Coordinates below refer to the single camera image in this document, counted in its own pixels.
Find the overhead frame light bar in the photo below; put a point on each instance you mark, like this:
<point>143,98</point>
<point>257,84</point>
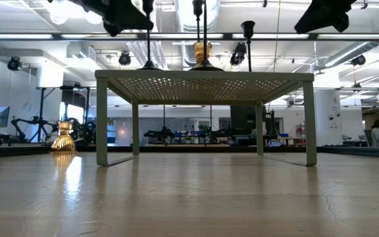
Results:
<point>141,36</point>

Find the dark screen on stand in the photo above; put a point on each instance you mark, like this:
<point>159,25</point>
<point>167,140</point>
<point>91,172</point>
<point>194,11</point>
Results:
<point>72,98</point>

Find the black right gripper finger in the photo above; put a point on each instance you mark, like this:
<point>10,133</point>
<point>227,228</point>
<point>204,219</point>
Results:
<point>342,23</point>
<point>324,13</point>

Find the silver ceiling air duct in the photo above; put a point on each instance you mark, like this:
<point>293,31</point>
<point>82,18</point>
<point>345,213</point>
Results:
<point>184,13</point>

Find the black tripod stand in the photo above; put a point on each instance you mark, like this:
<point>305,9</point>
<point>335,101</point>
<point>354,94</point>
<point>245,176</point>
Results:
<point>41,108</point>

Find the black background robot station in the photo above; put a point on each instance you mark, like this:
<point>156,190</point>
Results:
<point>163,134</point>

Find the white round column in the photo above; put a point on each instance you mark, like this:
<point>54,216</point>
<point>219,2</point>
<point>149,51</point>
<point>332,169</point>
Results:
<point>329,115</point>

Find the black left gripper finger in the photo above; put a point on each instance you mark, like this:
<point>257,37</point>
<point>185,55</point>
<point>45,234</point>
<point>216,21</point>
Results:
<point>132,16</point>
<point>113,28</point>

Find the black table frame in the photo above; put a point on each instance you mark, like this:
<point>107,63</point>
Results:
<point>12,152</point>

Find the black background box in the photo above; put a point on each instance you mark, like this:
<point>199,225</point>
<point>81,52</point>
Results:
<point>242,118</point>

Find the black ceiling spotlight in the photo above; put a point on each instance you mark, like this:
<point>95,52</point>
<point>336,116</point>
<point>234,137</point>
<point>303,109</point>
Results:
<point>239,54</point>
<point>359,60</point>
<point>14,63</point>
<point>124,58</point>

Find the black background robot arm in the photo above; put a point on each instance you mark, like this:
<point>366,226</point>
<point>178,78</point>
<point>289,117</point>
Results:
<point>28,121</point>

